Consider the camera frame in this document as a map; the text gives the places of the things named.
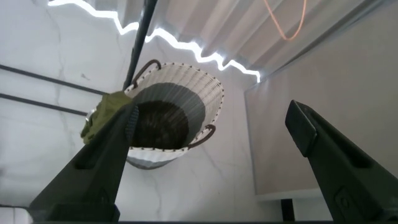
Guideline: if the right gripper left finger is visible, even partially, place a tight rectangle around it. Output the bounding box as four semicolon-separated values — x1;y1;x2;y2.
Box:
28;102;139;222

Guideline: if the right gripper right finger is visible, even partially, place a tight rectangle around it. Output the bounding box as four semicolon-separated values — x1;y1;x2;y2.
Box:
285;100;398;222

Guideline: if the pink clothes hanger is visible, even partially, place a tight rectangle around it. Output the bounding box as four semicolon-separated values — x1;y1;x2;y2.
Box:
263;0;308;42

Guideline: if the white laundry basket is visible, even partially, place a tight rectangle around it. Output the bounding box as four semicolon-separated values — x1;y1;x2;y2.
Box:
86;58;225;170

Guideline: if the black clothes rack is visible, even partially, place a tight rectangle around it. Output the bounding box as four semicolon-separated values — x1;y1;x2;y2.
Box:
0;0;159;118

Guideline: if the green garment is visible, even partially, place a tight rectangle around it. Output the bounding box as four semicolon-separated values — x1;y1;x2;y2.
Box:
80;91;135;146

